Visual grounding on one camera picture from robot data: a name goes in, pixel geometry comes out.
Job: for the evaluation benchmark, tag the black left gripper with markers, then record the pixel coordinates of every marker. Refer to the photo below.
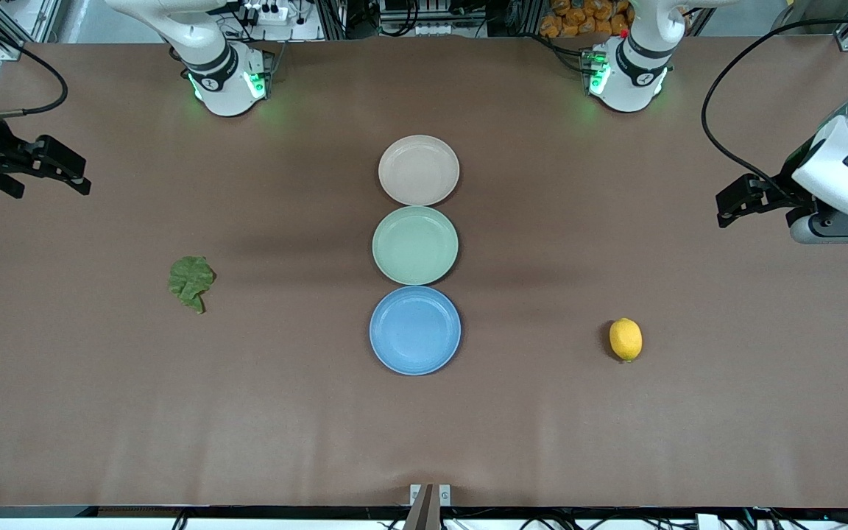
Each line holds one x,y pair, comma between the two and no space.
776,191

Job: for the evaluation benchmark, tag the yellow lemon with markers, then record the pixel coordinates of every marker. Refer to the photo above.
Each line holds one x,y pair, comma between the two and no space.
626,339

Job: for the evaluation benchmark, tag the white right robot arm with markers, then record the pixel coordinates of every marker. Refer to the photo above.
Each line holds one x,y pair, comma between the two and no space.
221,70

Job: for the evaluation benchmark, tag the green lettuce leaf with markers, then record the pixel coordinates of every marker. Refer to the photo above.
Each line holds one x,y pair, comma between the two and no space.
190,280

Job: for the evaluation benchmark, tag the bag of oranges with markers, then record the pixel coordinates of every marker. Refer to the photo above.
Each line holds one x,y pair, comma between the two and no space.
582,18

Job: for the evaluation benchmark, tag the white power strip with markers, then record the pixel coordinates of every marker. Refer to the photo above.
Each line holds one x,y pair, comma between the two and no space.
266,11

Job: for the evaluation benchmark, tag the beige round plate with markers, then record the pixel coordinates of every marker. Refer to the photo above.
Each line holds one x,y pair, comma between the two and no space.
419,170

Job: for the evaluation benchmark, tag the green round plate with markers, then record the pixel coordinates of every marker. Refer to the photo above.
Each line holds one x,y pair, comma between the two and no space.
415,245

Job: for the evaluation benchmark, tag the blue round plate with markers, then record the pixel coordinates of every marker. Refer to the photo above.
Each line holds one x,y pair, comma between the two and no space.
415,330

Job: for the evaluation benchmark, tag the aluminium frame post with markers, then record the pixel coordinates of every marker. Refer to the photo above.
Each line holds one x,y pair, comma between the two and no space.
332,18

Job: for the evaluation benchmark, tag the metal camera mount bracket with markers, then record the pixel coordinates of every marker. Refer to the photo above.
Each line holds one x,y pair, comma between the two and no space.
430,500

